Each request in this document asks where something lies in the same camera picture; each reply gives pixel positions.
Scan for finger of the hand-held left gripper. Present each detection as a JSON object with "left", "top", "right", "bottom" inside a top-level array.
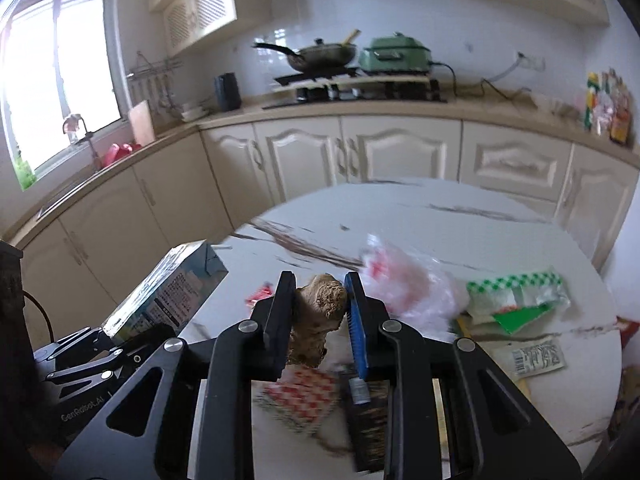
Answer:
[
  {"left": 34, "top": 329, "right": 118, "bottom": 363},
  {"left": 45, "top": 322, "right": 176, "bottom": 386}
]

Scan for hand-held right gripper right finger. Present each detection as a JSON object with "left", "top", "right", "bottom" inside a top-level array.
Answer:
[{"left": 344, "top": 271, "right": 583, "bottom": 480}]

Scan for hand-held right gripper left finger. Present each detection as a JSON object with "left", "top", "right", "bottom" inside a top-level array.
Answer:
[{"left": 52, "top": 270, "right": 301, "bottom": 480}]

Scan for black power cord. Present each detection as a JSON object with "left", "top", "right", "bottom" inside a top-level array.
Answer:
[{"left": 430, "top": 61, "right": 533, "bottom": 106}]

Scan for red cloth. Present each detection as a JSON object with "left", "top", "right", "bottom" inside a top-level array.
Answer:
[{"left": 100, "top": 143, "right": 143, "bottom": 171}]

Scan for wooden cutting board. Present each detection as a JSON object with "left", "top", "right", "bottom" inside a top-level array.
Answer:
[{"left": 128, "top": 100, "right": 157, "bottom": 147}]

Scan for brown ginger root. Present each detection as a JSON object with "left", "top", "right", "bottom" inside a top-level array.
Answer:
[{"left": 287, "top": 272, "right": 348, "bottom": 368}]

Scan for green electric cooker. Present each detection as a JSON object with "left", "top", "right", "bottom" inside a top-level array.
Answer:
[{"left": 360, "top": 32, "right": 435, "bottom": 75}]

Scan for group of condiment bottles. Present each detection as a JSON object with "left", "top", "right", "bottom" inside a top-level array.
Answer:
[{"left": 582, "top": 70, "right": 636, "bottom": 148}]

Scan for metal faucet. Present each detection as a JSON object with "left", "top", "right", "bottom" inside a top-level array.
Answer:
[{"left": 62, "top": 114, "right": 103, "bottom": 171}]

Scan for black wok with lid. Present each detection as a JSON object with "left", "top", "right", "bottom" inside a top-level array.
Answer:
[{"left": 252, "top": 37, "right": 360, "bottom": 73}]

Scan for stack of white dishes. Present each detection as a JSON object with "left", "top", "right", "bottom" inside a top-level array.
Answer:
[{"left": 180, "top": 102, "right": 211, "bottom": 122}]

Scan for dark canister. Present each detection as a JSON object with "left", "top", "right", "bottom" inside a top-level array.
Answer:
[{"left": 215, "top": 73, "right": 242, "bottom": 111}]

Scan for pink white plastic bag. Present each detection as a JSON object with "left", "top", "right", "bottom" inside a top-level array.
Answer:
[{"left": 357, "top": 234, "right": 471, "bottom": 333}]

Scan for red sachet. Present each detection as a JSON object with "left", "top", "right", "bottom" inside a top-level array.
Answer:
[{"left": 244, "top": 282, "right": 275, "bottom": 307}]

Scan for cream lower kitchen cabinets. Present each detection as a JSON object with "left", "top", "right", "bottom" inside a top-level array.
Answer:
[{"left": 0, "top": 110, "right": 640, "bottom": 321}]

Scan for red white checkered wrapper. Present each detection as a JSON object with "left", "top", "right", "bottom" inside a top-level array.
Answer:
[{"left": 252, "top": 364, "right": 341, "bottom": 436}]

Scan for dark brown packet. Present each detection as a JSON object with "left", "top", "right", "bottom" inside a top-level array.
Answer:
[{"left": 345, "top": 375, "right": 388, "bottom": 471}]

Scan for black cable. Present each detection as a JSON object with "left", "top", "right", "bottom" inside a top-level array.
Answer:
[{"left": 22, "top": 289, "right": 54, "bottom": 342}]

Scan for green checkered plastic wrapper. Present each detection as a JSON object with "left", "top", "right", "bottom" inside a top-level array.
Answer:
[{"left": 465, "top": 266, "right": 571, "bottom": 336}]

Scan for black gas stove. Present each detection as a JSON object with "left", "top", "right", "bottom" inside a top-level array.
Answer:
[{"left": 262, "top": 74, "right": 448, "bottom": 111}]

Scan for metal utensil rack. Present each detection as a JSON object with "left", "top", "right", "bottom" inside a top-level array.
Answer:
[{"left": 126, "top": 52, "right": 183, "bottom": 111}]

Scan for white barcode sachet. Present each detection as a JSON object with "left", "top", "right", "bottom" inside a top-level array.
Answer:
[{"left": 509, "top": 338, "right": 568, "bottom": 377}]

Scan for blue white drink carton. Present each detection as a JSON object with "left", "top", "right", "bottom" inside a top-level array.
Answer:
[{"left": 101, "top": 241, "right": 230, "bottom": 347}]

